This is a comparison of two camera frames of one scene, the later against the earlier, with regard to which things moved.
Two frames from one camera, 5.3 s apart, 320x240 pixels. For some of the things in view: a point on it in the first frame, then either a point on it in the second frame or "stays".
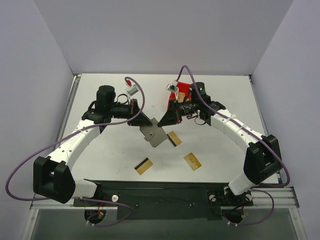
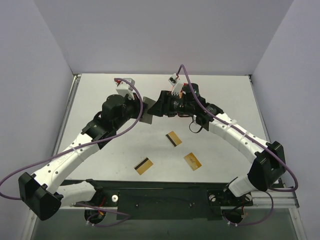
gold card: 143,166 stays
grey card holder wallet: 154,134 -> 147,118
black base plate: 144,200 stays
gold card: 174,138 stays
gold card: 192,161 stays
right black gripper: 174,113 -> 165,103
